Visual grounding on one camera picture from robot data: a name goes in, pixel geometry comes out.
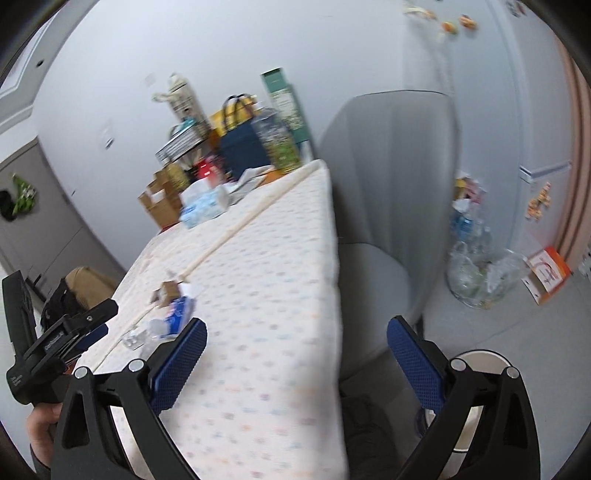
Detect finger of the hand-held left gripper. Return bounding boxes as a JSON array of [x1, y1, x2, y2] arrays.
[[69, 323, 110, 354], [67, 298, 119, 326]]

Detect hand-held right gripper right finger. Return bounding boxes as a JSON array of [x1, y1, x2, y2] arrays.
[[387, 316, 542, 480]]

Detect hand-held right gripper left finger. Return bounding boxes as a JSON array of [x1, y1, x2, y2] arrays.
[[50, 318, 208, 480]]

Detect blue white wrapper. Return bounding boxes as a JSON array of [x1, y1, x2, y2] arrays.
[[164, 295, 197, 335]]

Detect clear plastic bottle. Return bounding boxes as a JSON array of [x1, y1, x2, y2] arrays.
[[121, 318, 168, 352]]

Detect small brown carton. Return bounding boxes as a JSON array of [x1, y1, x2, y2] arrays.
[[151, 279, 183, 306]]

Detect white round bin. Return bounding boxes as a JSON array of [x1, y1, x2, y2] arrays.
[[416, 349, 513, 453]]

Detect person's left forearm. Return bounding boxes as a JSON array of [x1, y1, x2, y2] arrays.
[[28, 443, 52, 480]]

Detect person's left hand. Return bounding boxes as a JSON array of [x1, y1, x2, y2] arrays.
[[25, 401, 64, 468]]

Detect tan cushion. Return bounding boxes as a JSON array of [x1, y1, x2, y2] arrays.
[[65, 266, 118, 306]]

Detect black bag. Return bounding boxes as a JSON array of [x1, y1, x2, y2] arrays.
[[41, 277, 90, 333]]

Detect dark cloth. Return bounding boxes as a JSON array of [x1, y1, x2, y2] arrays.
[[341, 392, 419, 480]]

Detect dotted white tablecloth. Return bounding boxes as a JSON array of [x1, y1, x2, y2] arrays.
[[85, 159, 350, 480]]

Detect clear bag of bottles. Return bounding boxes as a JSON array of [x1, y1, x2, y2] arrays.
[[445, 222, 529, 310]]

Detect grey cabinet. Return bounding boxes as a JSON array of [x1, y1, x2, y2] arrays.
[[0, 136, 127, 296]]

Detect open cardboard box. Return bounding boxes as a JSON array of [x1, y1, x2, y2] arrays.
[[137, 173, 185, 230]]

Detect blue white tissue pack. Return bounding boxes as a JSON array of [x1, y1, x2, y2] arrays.
[[178, 180, 230, 230]]

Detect orange white box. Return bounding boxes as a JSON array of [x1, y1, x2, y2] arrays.
[[521, 246, 573, 305]]

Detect grey upholstered chair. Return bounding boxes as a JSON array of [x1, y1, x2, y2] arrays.
[[318, 90, 463, 386]]

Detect red packet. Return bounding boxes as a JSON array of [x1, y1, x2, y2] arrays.
[[191, 157, 225, 183]]

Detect white papers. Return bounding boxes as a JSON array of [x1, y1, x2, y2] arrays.
[[226, 167, 278, 204]]

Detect stack of books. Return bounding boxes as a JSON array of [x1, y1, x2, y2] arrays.
[[154, 124, 208, 163]]

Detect cluster of orange fridge magnets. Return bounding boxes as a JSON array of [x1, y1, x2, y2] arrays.
[[526, 182, 553, 222]]

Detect navy gift bag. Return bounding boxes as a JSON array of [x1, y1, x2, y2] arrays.
[[218, 95, 271, 182]]

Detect yellow paper bag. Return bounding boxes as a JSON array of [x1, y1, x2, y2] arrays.
[[208, 95, 259, 153]]

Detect cream patterned tall flask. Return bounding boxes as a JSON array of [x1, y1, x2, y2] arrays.
[[154, 72, 209, 134]]

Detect large clear green-label bottle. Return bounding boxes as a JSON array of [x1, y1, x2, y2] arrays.
[[253, 107, 303, 175]]

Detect white fridge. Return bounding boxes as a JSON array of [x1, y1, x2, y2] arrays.
[[401, 0, 580, 264]]

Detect tall green box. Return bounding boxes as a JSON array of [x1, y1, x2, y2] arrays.
[[260, 68, 310, 144]]

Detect cream fridge magnet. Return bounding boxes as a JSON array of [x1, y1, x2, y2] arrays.
[[404, 2, 438, 20]]

